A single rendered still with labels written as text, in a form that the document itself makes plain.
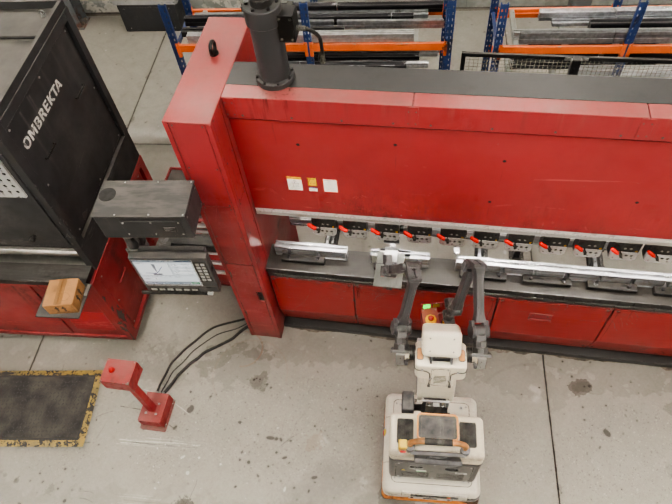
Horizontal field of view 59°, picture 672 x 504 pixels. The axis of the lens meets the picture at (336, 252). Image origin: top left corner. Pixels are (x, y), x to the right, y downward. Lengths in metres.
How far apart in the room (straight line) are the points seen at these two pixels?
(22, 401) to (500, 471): 3.59
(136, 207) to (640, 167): 2.54
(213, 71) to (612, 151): 2.03
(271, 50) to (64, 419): 3.28
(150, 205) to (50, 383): 2.41
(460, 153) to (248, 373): 2.49
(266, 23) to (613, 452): 3.54
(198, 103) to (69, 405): 2.83
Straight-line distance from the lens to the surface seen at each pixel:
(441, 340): 3.23
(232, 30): 3.54
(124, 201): 3.29
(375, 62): 5.08
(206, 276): 3.50
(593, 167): 3.28
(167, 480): 4.63
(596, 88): 3.15
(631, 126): 3.09
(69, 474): 4.92
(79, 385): 5.14
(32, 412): 5.23
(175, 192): 3.22
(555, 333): 4.51
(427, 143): 3.11
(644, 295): 4.23
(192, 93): 3.18
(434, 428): 3.53
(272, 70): 3.03
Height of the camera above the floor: 4.25
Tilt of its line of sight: 55 degrees down
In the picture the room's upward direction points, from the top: 7 degrees counter-clockwise
